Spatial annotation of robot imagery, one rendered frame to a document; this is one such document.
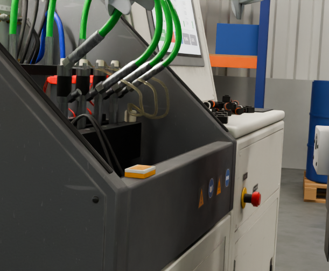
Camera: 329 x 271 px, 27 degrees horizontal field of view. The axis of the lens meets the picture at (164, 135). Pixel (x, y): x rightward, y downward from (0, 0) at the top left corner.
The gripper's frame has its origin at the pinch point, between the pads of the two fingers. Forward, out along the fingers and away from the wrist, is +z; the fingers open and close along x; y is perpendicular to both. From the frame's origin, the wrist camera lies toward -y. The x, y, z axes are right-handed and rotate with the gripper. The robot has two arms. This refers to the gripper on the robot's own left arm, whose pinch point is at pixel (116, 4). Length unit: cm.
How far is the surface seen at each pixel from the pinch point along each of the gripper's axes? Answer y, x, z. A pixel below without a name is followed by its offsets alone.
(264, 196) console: 20, 68, 67
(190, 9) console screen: -39, 77, 51
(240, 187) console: 23, 40, 45
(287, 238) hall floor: -3, 252, 254
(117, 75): 0.1, 8.4, 19.7
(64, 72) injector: -3.3, -2.0, 19.2
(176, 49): -2.9, 26.6, 20.1
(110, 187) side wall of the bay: 30.5, -21.9, 0.1
